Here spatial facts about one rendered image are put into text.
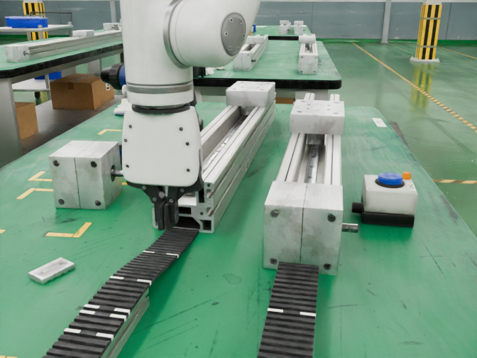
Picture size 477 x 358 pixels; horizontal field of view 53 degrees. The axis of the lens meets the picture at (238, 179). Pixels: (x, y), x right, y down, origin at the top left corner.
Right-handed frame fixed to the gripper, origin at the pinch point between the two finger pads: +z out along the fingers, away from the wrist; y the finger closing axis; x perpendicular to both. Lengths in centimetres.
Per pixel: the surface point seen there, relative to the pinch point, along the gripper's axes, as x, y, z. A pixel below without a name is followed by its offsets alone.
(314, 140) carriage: 40.8, 18.9, -0.6
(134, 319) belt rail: -17.2, 1.9, 5.0
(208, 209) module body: 8.3, 3.9, 2.5
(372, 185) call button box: 17.7, 29.1, 0.1
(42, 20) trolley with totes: 415, -272, -11
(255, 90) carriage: 65, 2, -7
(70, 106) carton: 329, -203, 58
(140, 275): -11.9, 0.7, 2.8
